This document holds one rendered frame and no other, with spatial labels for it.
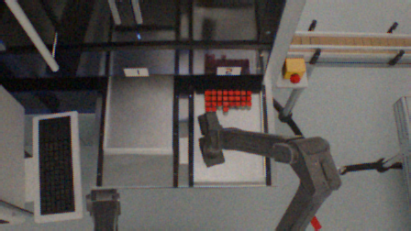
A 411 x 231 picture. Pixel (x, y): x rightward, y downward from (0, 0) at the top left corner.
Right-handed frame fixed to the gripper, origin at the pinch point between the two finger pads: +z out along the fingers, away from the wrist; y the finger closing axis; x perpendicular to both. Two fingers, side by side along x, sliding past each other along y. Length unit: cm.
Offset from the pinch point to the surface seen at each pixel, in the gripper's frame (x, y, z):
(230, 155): -8.4, -0.5, 9.3
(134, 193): 38, 7, 99
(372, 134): -112, 0, 97
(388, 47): -84, 22, 1
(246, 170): -12.1, -7.9, 8.6
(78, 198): 52, 1, 18
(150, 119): 16.7, 21.7, 11.5
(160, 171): 18.5, 0.9, 10.0
